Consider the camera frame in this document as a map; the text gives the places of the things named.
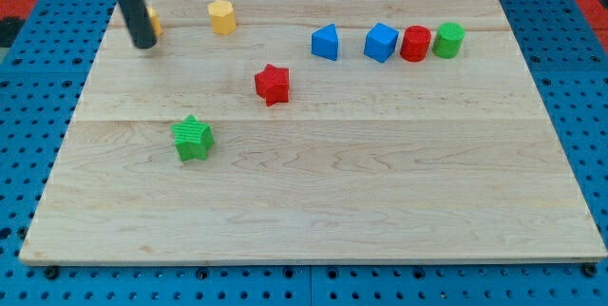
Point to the yellow heart block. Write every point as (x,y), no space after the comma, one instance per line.
(155,21)

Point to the yellow hexagon block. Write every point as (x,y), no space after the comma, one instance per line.
(222,17)

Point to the light wooden board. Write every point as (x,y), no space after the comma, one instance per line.
(443,161)

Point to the red star block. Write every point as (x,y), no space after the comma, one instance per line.
(273,84)

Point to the blue triangle block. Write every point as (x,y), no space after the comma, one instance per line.
(325,42)

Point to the green star block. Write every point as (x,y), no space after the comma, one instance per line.
(192,139)

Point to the blue cube block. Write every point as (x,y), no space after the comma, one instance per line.
(380,42)

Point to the red cylinder block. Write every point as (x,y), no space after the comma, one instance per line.
(415,43)

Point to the green cylinder block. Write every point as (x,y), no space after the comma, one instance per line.
(448,40)

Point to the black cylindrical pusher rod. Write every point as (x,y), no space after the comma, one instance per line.
(138,23)

